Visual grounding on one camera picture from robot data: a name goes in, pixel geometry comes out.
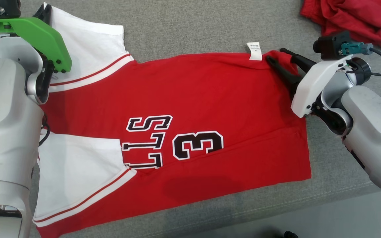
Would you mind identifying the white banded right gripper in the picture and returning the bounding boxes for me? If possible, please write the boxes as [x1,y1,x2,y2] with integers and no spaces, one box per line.
[266,48,355,118]

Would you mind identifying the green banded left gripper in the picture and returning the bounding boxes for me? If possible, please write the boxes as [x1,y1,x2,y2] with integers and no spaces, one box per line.
[0,4,72,74]

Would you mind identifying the red shorts with white stripe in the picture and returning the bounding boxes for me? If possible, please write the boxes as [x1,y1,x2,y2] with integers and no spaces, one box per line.
[300,0,381,52]

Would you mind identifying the red white basketball jersey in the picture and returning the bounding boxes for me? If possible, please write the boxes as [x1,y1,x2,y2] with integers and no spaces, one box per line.
[33,3,312,238]

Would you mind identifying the grey fabric sofa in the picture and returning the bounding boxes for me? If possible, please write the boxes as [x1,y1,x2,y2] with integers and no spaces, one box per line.
[0,0,381,238]

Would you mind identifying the black cable teal plug right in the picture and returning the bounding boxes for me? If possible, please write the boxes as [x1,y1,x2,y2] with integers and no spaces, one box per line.
[339,42,381,79]

